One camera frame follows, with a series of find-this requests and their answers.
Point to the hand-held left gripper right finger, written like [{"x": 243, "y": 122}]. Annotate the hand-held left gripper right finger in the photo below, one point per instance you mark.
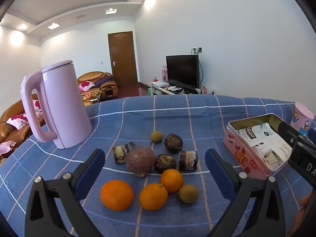
[{"x": 212, "y": 163}]

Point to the blue checked blanket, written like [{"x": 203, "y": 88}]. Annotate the blue checked blanket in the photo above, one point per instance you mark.
[{"x": 172, "y": 113}]

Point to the small pink bag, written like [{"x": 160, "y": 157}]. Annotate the small pink bag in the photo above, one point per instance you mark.
[{"x": 206, "y": 90}]

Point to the round ceiling spotlight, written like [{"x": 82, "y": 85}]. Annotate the round ceiling spotlight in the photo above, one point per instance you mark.
[{"x": 23, "y": 26}]

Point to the pink tin box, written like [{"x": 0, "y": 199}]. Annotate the pink tin box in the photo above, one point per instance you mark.
[{"x": 246, "y": 158}]

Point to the pink floral cushion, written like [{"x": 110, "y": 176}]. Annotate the pink floral cushion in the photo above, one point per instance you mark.
[{"x": 86, "y": 86}]

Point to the pink cartoon cup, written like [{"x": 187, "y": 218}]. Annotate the pink cartoon cup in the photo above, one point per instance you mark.
[{"x": 302, "y": 118}]

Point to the white television stand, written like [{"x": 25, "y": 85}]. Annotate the white television stand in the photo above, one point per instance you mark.
[{"x": 158, "y": 90}]

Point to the brown-green kiwi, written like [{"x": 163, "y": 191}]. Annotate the brown-green kiwi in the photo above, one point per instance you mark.
[
  {"x": 156, "y": 137},
  {"x": 188, "y": 194}
]

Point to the ceiling air vent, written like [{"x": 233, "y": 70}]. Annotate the ceiling air vent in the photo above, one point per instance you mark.
[{"x": 81, "y": 16}]

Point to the large purple taro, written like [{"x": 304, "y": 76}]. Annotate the large purple taro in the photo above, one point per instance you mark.
[{"x": 138, "y": 161}]

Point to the cluttered coffee table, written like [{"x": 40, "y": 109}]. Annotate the cluttered coffee table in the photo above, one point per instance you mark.
[{"x": 92, "y": 97}]

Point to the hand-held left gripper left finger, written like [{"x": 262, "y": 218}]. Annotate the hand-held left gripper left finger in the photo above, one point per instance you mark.
[{"x": 97, "y": 163}]

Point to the dark round beet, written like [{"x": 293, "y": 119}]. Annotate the dark round beet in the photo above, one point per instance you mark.
[{"x": 165, "y": 164}]

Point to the brown wooden door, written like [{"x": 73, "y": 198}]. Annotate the brown wooden door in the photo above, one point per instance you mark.
[{"x": 122, "y": 59}]

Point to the pink floral cloth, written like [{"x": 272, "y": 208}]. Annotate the pink floral cloth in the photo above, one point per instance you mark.
[{"x": 17, "y": 122}]

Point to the white flat box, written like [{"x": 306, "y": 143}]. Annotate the white flat box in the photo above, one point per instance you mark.
[{"x": 160, "y": 84}]

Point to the brown leather sofa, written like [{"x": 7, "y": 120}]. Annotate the brown leather sofa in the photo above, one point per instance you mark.
[{"x": 7, "y": 128}]

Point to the black television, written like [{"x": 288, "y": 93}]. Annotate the black television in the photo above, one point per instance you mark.
[{"x": 182, "y": 70}]

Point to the person's right hand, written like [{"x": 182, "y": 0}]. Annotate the person's right hand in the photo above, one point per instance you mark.
[{"x": 305, "y": 202}]

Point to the brown leather armchair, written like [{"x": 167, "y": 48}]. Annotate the brown leather armchair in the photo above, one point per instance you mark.
[{"x": 93, "y": 75}]

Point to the brown cake piece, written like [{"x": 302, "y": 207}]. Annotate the brown cake piece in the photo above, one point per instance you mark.
[{"x": 188, "y": 161}]

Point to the pink gift bag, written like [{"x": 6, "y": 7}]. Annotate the pink gift bag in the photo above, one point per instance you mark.
[{"x": 165, "y": 72}]

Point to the small orange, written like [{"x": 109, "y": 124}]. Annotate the small orange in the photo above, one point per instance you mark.
[
  {"x": 153, "y": 197},
  {"x": 172, "y": 180}
]

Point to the large orange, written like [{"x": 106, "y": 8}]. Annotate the large orange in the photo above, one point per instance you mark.
[{"x": 117, "y": 195}]

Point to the purple cloth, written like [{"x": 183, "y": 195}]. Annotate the purple cloth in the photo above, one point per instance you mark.
[{"x": 105, "y": 81}]

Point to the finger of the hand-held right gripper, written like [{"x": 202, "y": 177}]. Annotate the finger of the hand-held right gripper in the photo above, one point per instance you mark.
[{"x": 291, "y": 134}]

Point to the wall socket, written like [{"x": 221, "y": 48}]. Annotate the wall socket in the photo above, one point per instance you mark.
[{"x": 197, "y": 50}]

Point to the square ceiling light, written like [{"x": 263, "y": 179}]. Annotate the square ceiling light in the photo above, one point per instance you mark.
[
  {"x": 111, "y": 11},
  {"x": 53, "y": 26}
]

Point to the pink electric kettle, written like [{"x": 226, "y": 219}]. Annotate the pink electric kettle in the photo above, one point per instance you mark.
[{"x": 64, "y": 103}]

